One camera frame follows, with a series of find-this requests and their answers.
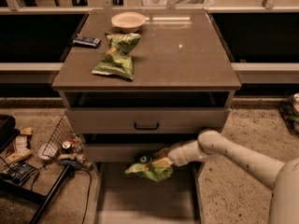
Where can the middle grey drawer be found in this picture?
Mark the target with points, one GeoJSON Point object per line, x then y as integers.
{"type": "Point", "coordinates": [124, 152]}

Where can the wire mesh basket left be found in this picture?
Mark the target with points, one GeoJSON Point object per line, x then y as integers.
{"type": "Point", "coordinates": [63, 132]}

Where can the white round lid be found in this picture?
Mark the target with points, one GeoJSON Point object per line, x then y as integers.
{"type": "Point", "coordinates": [47, 152]}

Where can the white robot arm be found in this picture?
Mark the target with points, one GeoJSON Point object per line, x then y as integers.
{"type": "Point", "coordinates": [282, 178]}

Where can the grey drawer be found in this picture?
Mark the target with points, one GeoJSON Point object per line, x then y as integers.
{"type": "Point", "coordinates": [131, 199]}
{"type": "Point", "coordinates": [124, 152]}
{"type": "Point", "coordinates": [145, 120]}

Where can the blue snack bar packet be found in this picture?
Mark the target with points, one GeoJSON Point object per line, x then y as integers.
{"type": "Point", "coordinates": [87, 41]}

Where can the wire basket right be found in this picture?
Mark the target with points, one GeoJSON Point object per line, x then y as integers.
{"type": "Point", "coordinates": [289, 111]}

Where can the green chip bag on counter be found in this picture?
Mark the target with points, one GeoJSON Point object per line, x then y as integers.
{"type": "Point", "coordinates": [117, 61]}

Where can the red white snack packet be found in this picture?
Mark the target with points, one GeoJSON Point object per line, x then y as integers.
{"type": "Point", "coordinates": [21, 143]}

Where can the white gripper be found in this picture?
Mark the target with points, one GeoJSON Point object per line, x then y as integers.
{"type": "Point", "coordinates": [177, 156]}

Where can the dark blue snack packet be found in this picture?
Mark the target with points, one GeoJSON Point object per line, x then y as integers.
{"type": "Point", "coordinates": [18, 173]}

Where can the white paper bowl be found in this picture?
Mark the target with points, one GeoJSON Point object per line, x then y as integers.
{"type": "Point", "coordinates": [128, 22]}

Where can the soda can in basket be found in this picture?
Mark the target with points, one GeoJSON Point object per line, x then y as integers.
{"type": "Point", "coordinates": [66, 147]}

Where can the green rice chip bag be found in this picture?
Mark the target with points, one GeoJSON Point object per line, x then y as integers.
{"type": "Point", "coordinates": [144, 168]}

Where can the top grey drawer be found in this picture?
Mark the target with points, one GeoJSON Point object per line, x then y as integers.
{"type": "Point", "coordinates": [145, 120]}

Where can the bottom grey drawer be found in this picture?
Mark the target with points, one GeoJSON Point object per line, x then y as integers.
{"type": "Point", "coordinates": [131, 199]}

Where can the yellow snack packet on floor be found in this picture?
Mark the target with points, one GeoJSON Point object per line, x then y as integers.
{"type": "Point", "coordinates": [15, 157]}

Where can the grey drawer cabinet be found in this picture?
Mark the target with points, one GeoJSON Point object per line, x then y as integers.
{"type": "Point", "coordinates": [178, 63]}

